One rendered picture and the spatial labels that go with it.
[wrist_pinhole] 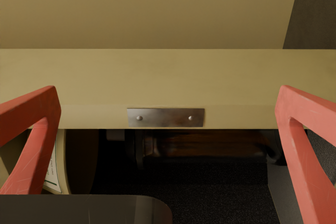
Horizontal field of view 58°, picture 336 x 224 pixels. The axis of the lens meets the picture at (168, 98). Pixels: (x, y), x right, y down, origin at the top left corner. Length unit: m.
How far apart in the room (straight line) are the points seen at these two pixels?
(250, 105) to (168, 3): 0.44
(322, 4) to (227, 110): 0.35
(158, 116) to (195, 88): 0.05
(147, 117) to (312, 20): 0.41
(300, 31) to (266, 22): 0.10
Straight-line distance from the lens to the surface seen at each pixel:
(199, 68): 0.33
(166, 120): 0.28
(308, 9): 0.63
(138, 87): 0.30
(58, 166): 0.38
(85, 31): 0.73
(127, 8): 0.69
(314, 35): 0.60
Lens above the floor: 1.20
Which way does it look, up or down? level
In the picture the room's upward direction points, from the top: 90 degrees counter-clockwise
